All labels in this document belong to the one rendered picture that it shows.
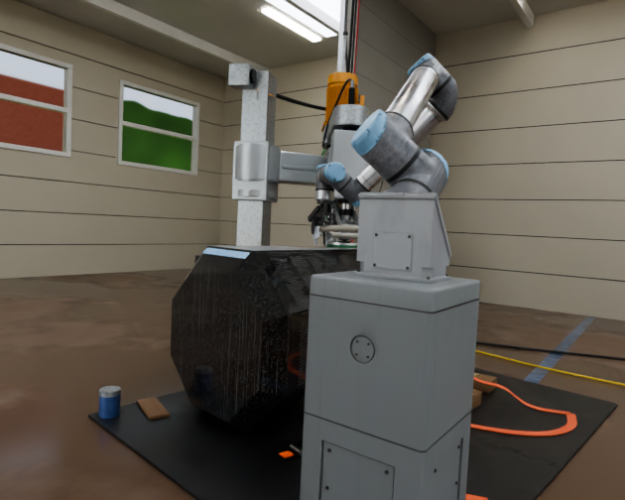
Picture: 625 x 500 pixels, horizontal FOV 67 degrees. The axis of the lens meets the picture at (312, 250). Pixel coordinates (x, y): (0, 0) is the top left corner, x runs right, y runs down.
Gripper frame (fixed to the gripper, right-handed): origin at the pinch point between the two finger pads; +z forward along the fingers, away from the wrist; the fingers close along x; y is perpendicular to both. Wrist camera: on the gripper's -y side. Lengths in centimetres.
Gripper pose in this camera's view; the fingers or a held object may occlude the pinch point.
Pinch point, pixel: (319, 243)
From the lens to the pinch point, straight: 226.9
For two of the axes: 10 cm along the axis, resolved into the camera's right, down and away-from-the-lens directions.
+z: -0.5, 10.0, -0.2
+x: 8.4, 0.5, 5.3
